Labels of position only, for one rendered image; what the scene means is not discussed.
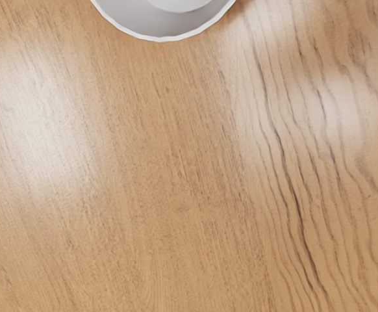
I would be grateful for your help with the white scalloped plate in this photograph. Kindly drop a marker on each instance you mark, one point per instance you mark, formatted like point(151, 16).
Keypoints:
point(150, 24)

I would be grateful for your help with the white cup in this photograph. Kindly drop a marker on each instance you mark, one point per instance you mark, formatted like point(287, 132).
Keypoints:
point(179, 4)

